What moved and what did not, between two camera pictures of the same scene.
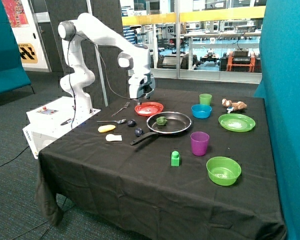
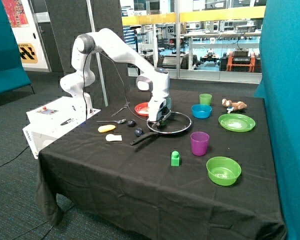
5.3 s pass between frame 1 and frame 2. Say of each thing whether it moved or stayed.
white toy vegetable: stayed
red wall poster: stayed
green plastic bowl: stayed
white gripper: moved
